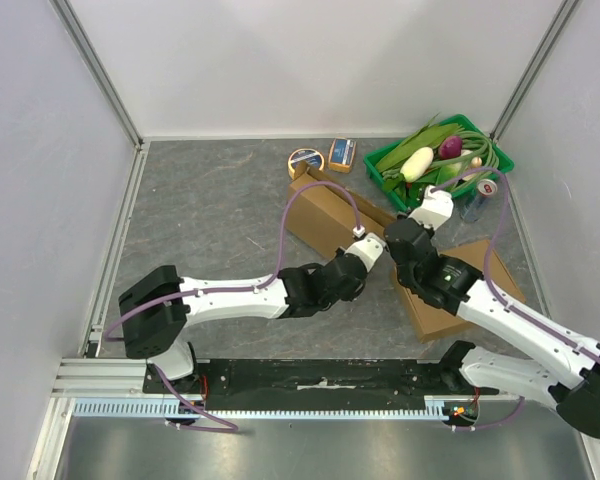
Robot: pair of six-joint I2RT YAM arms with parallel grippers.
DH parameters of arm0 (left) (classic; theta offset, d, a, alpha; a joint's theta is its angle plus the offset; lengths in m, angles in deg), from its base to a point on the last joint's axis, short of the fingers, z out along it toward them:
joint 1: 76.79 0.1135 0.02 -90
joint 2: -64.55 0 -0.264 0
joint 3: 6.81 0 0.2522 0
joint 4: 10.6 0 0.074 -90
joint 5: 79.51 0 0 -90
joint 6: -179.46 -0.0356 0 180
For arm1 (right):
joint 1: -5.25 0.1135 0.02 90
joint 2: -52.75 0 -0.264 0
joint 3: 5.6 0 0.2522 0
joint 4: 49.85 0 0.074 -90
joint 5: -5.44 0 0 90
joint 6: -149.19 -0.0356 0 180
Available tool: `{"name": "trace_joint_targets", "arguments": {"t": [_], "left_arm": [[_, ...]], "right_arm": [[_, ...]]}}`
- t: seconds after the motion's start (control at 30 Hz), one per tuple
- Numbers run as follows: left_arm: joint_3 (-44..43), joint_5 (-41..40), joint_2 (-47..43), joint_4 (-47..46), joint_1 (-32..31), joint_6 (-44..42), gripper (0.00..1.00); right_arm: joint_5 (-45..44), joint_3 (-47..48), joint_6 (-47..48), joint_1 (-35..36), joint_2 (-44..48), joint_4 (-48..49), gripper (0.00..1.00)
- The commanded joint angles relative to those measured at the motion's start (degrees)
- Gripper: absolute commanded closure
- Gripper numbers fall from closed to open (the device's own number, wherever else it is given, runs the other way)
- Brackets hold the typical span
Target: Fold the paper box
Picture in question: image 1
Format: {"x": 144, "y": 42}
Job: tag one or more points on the cardboard sheet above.
{"x": 321, "y": 216}

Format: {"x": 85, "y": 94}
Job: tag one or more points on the brown cardboard box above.
{"x": 433, "y": 324}

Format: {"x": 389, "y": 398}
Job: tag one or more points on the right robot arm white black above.
{"x": 562, "y": 367}

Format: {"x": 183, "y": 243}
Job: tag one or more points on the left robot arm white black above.
{"x": 158, "y": 308}

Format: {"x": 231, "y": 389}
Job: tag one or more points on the yellow tape roll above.
{"x": 308, "y": 155}

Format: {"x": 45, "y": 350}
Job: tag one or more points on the yellow sponge block blue label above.
{"x": 341, "y": 155}

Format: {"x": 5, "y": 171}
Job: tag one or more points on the green leafy vegetable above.
{"x": 430, "y": 135}

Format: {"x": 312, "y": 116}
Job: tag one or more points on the purple onion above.
{"x": 450, "y": 148}

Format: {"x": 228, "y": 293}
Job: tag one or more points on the brown mushroom toy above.
{"x": 476, "y": 162}

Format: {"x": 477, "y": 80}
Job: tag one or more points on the green long beans bundle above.
{"x": 474, "y": 144}

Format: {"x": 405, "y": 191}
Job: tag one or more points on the green plastic tray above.
{"x": 405, "y": 198}

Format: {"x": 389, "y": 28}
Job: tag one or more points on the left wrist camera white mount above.
{"x": 367, "y": 247}

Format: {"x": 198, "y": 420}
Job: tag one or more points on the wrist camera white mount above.
{"x": 435, "y": 209}
{"x": 367, "y": 247}

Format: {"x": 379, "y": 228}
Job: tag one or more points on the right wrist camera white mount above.
{"x": 435, "y": 209}

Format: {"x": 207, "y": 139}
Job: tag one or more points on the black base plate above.
{"x": 321, "y": 382}

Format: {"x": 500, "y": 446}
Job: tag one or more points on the grey slotted cable duct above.
{"x": 432, "y": 409}

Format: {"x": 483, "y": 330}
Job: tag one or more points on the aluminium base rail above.
{"x": 99, "y": 377}

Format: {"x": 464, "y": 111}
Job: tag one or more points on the aluminium frame post right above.
{"x": 541, "y": 54}

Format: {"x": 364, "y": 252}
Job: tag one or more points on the aluminium frame post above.
{"x": 83, "y": 44}
{"x": 541, "y": 54}

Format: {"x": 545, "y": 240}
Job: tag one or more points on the aluminium frame post left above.
{"x": 83, "y": 44}

